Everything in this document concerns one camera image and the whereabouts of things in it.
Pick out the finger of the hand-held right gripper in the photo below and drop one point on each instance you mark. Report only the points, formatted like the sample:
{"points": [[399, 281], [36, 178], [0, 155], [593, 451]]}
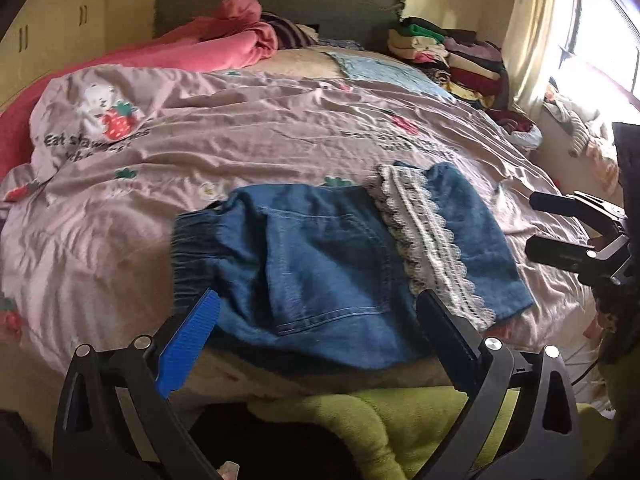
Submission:
{"points": [[555, 202], [555, 252]]}

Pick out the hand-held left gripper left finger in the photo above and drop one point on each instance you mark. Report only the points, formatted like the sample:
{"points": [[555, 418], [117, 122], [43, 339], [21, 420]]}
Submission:
{"points": [[189, 340]]}

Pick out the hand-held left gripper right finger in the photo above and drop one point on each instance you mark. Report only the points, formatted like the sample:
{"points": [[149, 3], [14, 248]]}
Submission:
{"points": [[450, 340]]}

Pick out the blue denim pants lace trim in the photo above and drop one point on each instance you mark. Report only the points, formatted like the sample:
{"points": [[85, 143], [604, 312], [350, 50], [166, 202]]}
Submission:
{"points": [[310, 260]]}

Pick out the person's right forearm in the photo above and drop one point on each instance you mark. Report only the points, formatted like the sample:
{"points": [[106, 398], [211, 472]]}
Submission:
{"points": [[620, 325]]}

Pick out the crumpled white striped garment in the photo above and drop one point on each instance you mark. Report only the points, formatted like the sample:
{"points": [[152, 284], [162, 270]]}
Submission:
{"points": [[580, 130]]}

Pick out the green fleece blanket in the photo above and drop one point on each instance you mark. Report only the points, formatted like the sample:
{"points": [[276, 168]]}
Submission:
{"points": [[360, 425]]}

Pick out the window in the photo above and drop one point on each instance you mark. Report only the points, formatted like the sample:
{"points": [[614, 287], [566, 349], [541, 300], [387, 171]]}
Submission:
{"points": [[605, 25]]}

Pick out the cream curtain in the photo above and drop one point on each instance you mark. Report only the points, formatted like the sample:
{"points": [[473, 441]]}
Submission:
{"points": [[542, 35]]}

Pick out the pile of folded clothes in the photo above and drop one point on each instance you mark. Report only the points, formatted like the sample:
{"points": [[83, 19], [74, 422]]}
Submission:
{"points": [[465, 65]]}

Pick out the pink strawberry print duvet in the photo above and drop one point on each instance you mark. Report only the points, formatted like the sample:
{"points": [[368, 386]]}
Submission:
{"points": [[200, 125]]}

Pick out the light blue mat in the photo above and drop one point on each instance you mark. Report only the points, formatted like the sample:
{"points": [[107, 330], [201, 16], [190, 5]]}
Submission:
{"points": [[380, 67]]}

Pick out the blue patterned pillow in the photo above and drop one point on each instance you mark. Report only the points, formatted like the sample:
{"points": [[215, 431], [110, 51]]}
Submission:
{"points": [[340, 44]]}

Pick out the pink fleece blanket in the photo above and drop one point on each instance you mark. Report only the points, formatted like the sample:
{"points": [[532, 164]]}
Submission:
{"points": [[150, 55]]}

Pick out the beige bed sheet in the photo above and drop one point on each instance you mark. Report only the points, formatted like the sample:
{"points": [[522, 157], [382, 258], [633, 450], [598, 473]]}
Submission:
{"points": [[300, 62]]}

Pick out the green padded headboard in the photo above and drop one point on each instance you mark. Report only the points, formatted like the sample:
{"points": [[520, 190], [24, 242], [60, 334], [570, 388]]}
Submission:
{"points": [[325, 5]]}

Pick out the cream wardrobe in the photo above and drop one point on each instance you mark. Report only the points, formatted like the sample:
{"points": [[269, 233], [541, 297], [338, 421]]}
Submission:
{"points": [[60, 20]]}

